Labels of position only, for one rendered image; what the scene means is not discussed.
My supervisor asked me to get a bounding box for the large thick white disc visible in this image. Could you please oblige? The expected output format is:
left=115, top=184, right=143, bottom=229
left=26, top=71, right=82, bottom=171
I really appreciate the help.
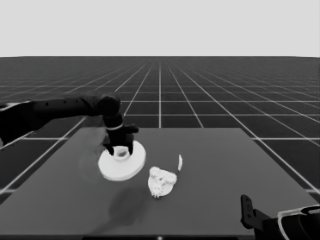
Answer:
left=97, top=139, right=147, bottom=182

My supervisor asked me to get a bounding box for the white round gear carrier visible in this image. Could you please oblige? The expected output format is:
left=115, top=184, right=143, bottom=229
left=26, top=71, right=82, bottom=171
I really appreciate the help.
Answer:
left=147, top=167, right=178, bottom=198

